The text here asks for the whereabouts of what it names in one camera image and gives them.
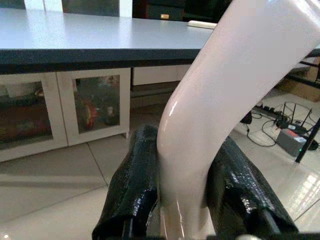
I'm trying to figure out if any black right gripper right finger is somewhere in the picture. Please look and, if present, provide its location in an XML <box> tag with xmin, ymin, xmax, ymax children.
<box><xmin>204</xmin><ymin>136</ymin><xmax>300</xmax><ymax>240</ymax></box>

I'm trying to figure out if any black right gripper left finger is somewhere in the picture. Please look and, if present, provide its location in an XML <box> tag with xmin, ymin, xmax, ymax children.
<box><xmin>91</xmin><ymin>123</ymin><xmax>161</xmax><ymax>240</ymax></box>

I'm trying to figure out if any pale pink broom handle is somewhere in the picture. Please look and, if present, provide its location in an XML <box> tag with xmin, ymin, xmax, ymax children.
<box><xmin>156</xmin><ymin>0</ymin><xmax>320</xmax><ymax>240</ymax></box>

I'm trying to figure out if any grey box device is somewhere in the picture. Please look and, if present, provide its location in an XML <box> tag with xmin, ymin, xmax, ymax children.
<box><xmin>276</xmin><ymin>128</ymin><xmax>307</xmax><ymax>158</ymax></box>

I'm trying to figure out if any black power strip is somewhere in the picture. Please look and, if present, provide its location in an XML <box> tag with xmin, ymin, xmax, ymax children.
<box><xmin>254</xmin><ymin>104</ymin><xmax>285</xmax><ymax>118</ymax></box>

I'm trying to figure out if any black metal table leg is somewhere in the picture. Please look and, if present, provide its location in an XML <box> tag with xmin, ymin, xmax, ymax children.
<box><xmin>294</xmin><ymin>117</ymin><xmax>320</xmax><ymax>164</ymax></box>

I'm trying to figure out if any black wifi router with antennas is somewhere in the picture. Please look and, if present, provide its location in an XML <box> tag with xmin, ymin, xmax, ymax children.
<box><xmin>274</xmin><ymin>101</ymin><xmax>316</xmax><ymax>131</ymax></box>

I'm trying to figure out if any white cabinet with glass doors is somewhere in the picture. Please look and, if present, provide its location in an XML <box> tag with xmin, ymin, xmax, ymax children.
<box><xmin>0</xmin><ymin>67</ymin><xmax>132</xmax><ymax>163</ymax></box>

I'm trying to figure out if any brown cardboard box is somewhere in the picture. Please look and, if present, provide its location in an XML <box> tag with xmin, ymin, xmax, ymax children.
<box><xmin>276</xmin><ymin>56</ymin><xmax>320</xmax><ymax>103</ymax></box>

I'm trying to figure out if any grey table with dark edge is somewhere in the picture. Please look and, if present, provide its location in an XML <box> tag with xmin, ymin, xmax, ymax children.
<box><xmin>0</xmin><ymin>7</ymin><xmax>320</xmax><ymax>75</ymax></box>

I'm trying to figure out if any cream flat object on table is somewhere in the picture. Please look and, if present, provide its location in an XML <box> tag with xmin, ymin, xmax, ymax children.
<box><xmin>187</xmin><ymin>19</ymin><xmax>218</xmax><ymax>30</ymax></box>

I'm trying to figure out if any dark shelf unit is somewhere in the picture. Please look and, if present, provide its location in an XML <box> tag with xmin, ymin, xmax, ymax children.
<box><xmin>132</xmin><ymin>0</ymin><xmax>235</xmax><ymax>24</ymax></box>

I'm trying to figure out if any black cable on floor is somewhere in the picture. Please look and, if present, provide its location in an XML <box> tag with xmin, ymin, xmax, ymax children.
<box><xmin>240</xmin><ymin>109</ymin><xmax>280</xmax><ymax>148</ymax></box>

